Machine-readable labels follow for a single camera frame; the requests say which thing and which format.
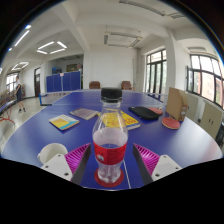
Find ceiling light strips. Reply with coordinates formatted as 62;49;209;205
0;23;68;73

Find clear red-labelled water bottle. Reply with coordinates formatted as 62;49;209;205
92;87;129;185

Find grey thin booklet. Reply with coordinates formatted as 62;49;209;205
69;107;100;121

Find cream storage cabinet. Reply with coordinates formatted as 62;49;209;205
184;93;204;118
199;101;224;140

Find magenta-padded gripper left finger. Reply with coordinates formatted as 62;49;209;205
40;142;92;185

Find ceiling air conditioner unit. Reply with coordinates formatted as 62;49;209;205
103;31;144;49

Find white mug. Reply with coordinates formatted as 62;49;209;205
36;142;69;165

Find folded blue table tennis tables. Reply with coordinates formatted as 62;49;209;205
45;70;82;93

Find dark brown door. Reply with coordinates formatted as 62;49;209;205
33;67;42;98

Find yellow and blue book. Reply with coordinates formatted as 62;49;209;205
48;114;81;131

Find black-framed windows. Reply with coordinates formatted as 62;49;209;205
186;54;224;108

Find black paddle case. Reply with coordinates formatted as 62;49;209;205
128;105;161;121

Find large yellow book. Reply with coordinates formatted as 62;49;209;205
98;110;141;131

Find red table tennis paddle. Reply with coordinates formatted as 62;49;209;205
148;106;164;116
161;116;181;130

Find brown cardboard box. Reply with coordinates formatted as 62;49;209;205
165;87;189;122

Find black-framed glass doors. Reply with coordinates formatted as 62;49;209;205
145;49;168;95

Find brown armchair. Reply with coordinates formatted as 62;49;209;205
88;80;101;90
120;80;133;91

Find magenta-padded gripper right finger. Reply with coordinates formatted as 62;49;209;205
131;142;183;186

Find red-legged table tennis table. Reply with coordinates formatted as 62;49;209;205
0;89;17;126

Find person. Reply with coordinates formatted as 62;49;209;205
13;75;27;114

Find glossy blue table tennis table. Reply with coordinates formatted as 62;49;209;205
38;91;73;107

